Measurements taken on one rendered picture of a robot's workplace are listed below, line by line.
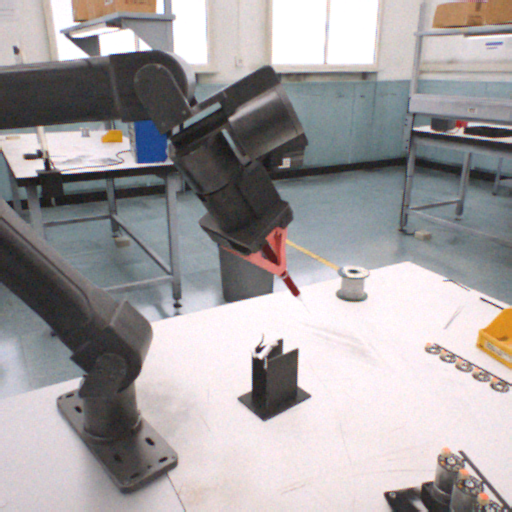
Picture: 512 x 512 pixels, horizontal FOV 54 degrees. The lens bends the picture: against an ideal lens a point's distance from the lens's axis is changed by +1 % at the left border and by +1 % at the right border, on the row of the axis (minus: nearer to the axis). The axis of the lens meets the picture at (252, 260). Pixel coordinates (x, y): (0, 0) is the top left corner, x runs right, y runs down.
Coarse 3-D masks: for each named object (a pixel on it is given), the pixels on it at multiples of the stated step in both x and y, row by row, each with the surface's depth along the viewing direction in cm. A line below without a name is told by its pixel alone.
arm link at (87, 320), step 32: (0, 224) 50; (0, 256) 50; (32, 256) 51; (32, 288) 51; (64, 288) 52; (96, 288) 56; (64, 320) 52; (96, 320) 52; (128, 320) 56; (96, 352) 53; (128, 352) 53; (128, 384) 55
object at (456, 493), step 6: (468, 486) 46; (456, 492) 46; (456, 498) 46; (462, 498) 45; (468, 498) 45; (474, 498) 45; (450, 504) 47; (456, 504) 46; (462, 504) 45; (468, 504) 45; (450, 510) 47; (456, 510) 46; (462, 510) 46; (468, 510) 45
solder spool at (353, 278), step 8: (344, 272) 95; (352, 272) 96; (360, 272) 95; (368, 272) 95; (344, 280) 95; (352, 280) 94; (360, 280) 94; (344, 288) 95; (352, 288) 94; (360, 288) 95; (344, 296) 96; (352, 296) 95; (360, 296) 95
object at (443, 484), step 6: (450, 462) 48; (438, 468) 48; (444, 468) 48; (438, 474) 49; (444, 474) 48; (450, 474) 47; (456, 474) 47; (438, 480) 49; (444, 480) 48; (450, 480) 48; (438, 486) 49; (444, 486) 48; (450, 486) 48; (432, 492) 50; (438, 492) 49; (444, 492) 48; (450, 492) 48; (438, 498) 49; (444, 498) 49; (450, 498) 48; (444, 504) 49
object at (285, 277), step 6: (264, 246) 57; (270, 246) 59; (264, 252) 58; (270, 252) 58; (270, 258) 59; (276, 258) 59; (288, 270) 61; (282, 276) 61; (288, 276) 61; (288, 282) 62; (294, 282) 63; (288, 288) 62; (294, 288) 63; (294, 294) 63
